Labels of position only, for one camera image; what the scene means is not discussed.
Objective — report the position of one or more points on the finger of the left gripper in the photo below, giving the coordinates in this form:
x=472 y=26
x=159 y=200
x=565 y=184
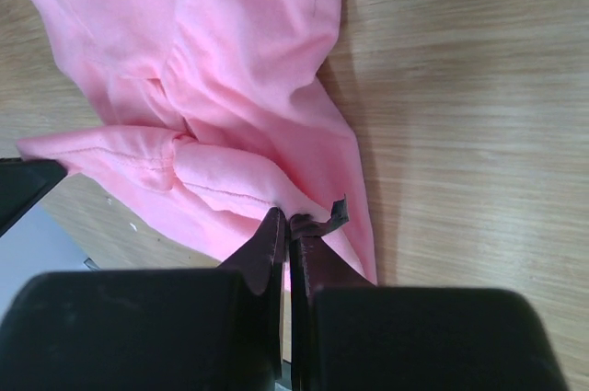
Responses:
x=23 y=184

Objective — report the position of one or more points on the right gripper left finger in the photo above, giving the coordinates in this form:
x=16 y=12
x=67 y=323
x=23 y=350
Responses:
x=187 y=329

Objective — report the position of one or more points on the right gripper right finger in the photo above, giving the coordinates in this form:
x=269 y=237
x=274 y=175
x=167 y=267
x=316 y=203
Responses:
x=348 y=334

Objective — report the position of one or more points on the pink t shirt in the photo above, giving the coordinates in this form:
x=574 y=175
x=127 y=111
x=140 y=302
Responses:
x=211 y=113

